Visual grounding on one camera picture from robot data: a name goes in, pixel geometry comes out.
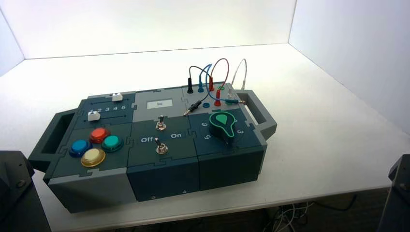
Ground dark green grey task box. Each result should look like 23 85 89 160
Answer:
28 82 278 214

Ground blue round push button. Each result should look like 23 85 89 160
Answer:
69 140 93 158

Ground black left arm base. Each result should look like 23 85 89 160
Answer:
0 150 52 232

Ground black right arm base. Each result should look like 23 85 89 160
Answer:
378 154 410 232

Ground green round push button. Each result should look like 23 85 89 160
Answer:
101 135 124 153

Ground red round push button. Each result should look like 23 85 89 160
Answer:
89 128 111 145

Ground yellow round push button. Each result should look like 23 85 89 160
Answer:
80 148 106 168

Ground dark rotary knob green pointer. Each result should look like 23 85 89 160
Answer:
209 112 238 145

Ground small white display screen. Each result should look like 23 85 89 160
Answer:
146 99 173 110

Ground red banana plug cable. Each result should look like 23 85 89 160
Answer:
208 58 230 107

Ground blue banana plug cable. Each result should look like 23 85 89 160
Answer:
197 63 247 106

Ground black banana plug cable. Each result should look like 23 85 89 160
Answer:
183 65 214 116

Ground white banana plug cable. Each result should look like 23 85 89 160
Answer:
228 58 248 98

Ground metal toggle switch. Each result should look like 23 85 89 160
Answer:
154 137 168 155
155 115 167 131

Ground white wires under table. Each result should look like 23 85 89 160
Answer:
263 202 316 232

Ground black cable under table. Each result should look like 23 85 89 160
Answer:
314 194 358 212

